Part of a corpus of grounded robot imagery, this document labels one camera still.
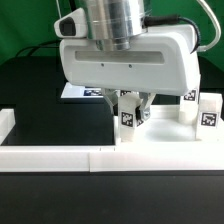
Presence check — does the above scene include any white square table top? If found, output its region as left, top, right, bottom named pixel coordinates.
left=113, top=104, right=224, bottom=146

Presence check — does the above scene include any white tag sheet with markers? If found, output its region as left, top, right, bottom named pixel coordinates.
left=61, top=83, right=102, bottom=99

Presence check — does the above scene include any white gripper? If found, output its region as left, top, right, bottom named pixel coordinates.
left=54, top=8, right=200, bottom=126

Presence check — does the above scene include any black cable bundle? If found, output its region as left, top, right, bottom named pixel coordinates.
left=14, top=39, right=63, bottom=58

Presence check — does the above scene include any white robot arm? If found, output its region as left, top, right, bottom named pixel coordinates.
left=54, top=0, right=200, bottom=119

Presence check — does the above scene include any white U-shaped fence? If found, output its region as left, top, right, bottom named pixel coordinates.
left=0, top=109, right=224, bottom=172

